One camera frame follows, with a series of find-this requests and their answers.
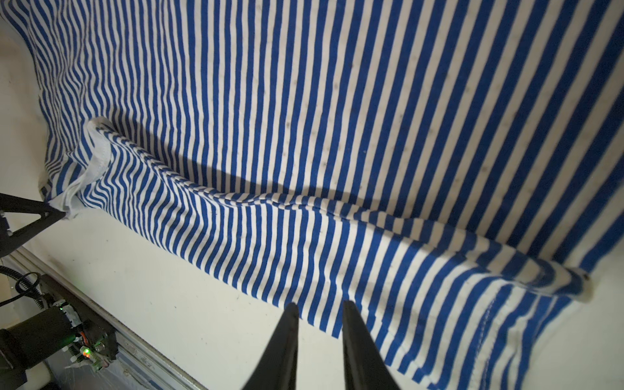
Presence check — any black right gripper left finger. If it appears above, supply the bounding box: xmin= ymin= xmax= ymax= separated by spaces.
xmin=243 ymin=302 xmax=299 ymax=389

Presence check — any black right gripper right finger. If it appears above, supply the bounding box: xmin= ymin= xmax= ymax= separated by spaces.
xmin=342 ymin=301 xmax=399 ymax=390

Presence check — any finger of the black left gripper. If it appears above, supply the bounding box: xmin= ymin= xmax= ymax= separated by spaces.
xmin=1 ymin=193 xmax=66 ymax=256

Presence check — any blue white striped tank top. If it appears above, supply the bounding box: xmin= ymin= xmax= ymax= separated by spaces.
xmin=1 ymin=1 xmax=623 ymax=389

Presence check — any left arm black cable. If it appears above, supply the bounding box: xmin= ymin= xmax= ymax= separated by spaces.
xmin=0 ymin=265 xmax=47 ymax=310

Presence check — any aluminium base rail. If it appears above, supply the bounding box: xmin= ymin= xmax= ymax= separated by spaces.
xmin=4 ymin=248 xmax=205 ymax=389

